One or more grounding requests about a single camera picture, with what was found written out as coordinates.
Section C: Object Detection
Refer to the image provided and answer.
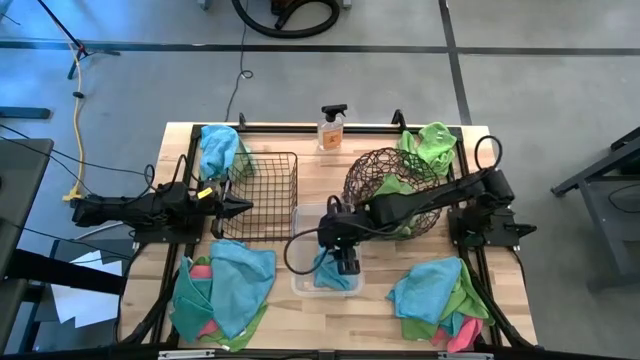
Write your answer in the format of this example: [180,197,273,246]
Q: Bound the black wire basket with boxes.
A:
[219,151,300,243]

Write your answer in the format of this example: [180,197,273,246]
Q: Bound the black tripod stand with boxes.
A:
[34,0,121,81]

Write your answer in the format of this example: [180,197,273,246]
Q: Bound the thin black cable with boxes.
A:
[0,123,156,179]

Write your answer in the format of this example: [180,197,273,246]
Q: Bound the black looped cable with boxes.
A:
[473,134,504,174]

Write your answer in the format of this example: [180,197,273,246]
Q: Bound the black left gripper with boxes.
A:
[188,179,254,240]

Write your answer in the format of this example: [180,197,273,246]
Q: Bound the dark grey side table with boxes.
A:
[0,137,126,359]

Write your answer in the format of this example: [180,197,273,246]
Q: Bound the dark steel frame table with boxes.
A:
[549,127,640,291]

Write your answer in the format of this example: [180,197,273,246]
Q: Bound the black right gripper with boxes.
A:
[317,205,374,277]

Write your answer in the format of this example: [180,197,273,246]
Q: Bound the light blue microfiber towel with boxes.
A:
[312,247,361,292]
[198,123,255,182]
[385,256,464,326]
[208,238,278,341]

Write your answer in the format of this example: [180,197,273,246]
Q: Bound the clear plastic bin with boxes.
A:
[291,202,365,299]

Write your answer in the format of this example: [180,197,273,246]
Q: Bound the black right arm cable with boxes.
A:
[282,193,351,277]

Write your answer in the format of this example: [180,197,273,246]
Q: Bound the dark woven round basket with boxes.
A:
[342,147,447,242]

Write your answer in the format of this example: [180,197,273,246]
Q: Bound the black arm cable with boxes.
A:
[282,193,351,277]
[142,153,191,196]

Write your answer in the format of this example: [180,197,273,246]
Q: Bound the white paper sheets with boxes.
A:
[49,249,126,329]

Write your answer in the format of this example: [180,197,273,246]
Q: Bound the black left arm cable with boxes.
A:
[142,153,191,196]

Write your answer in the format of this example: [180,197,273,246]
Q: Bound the black aluminium rig frame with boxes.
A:
[114,108,539,360]

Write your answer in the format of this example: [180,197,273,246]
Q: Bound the black floor bar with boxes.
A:
[0,106,52,120]

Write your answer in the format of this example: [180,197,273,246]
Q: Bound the yellow floor cable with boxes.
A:
[62,42,89,204]

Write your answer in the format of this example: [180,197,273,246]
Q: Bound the clear spray bottle orange label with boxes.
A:
[316,103,349,152]

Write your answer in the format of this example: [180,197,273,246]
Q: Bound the black vacuum hose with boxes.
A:
[230,0,341,40]

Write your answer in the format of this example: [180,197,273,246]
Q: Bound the silver metal bracket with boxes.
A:
[157,349,216,360]
[438,351,495,360]

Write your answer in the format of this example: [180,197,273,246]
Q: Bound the black floor cable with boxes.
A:
[223,0,255,124]

